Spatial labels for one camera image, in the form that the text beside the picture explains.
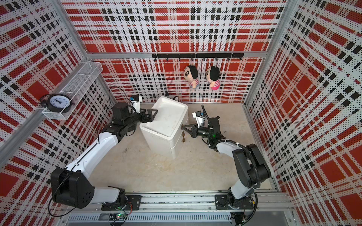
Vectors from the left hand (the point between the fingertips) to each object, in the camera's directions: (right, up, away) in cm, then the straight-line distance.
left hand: (153, 110), depth 80 cm
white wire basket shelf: (-44, +13, 0) cm, 46 cm away
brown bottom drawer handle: (+17, -19, +13) cm, 29 cm away
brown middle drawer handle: (+17, -15, +8) cm, 24 cm away
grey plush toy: (+9, +10, +15) cm, 20 cm away
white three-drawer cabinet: (+7, -13, -7) cm, 16 cm away
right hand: (+18, -10, +2) cm, 21 cm away
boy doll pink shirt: (+37, +24, +14) cm, 46 cm away
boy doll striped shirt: (+22, +24, +10) cm, 34 cm away
